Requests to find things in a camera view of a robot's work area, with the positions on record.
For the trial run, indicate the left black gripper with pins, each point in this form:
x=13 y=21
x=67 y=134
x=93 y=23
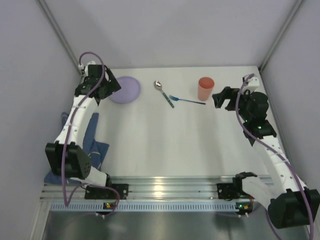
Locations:
x=110 y=81

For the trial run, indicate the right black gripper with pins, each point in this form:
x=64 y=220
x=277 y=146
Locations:
x=227 y=95

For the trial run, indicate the orange plastic cup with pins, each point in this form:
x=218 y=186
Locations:
x=205 y=87

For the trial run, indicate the purple plastic plate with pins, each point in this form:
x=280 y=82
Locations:
x=130 y=90

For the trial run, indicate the blue plastic fork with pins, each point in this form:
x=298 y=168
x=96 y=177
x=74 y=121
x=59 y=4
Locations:
x=185 y=100

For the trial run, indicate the metal spoon patterned handle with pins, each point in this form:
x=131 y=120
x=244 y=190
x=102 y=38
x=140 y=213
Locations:
x=158 y=86

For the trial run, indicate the blue fish-print cloth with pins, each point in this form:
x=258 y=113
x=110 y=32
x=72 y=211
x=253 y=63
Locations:
x=94 y=149

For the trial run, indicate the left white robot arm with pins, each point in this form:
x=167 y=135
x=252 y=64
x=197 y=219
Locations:
x=75 y=153

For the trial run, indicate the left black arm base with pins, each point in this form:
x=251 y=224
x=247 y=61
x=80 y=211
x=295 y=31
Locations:
x=95 y=193

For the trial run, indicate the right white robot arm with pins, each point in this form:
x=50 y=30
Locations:
x=288 y=202

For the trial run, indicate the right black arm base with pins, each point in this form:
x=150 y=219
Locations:
x=234 y=190

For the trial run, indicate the left aluminium frame post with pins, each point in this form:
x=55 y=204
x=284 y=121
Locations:
x=45 y=9

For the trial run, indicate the aluminium frame post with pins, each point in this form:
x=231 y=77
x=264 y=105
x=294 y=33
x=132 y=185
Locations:
x=289 y=19
x=45 y=9

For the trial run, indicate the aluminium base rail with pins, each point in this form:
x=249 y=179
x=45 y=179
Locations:
x=177 y=188

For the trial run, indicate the right aluminium frame post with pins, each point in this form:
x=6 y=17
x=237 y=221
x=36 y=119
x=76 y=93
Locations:
x=289 y=19

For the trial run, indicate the perforated cable tray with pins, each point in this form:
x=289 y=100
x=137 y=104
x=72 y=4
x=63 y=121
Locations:
x=144 y=206

